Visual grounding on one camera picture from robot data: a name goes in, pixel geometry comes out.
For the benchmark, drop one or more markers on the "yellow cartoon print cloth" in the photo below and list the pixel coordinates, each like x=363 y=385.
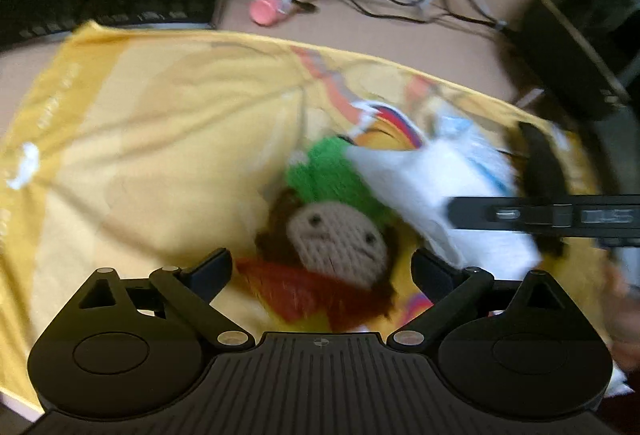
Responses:
x=138 y=149

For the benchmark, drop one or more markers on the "blue tissue pack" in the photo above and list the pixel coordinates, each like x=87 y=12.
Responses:
x=418 y=185

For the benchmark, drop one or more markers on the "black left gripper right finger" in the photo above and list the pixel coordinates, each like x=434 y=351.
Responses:
x=457 y=295

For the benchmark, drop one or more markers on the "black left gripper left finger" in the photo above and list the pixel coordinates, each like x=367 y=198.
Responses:
x=189 y=292

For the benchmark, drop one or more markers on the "crocheted doll green hat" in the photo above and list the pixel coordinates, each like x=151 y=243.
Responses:
x=326 y=254

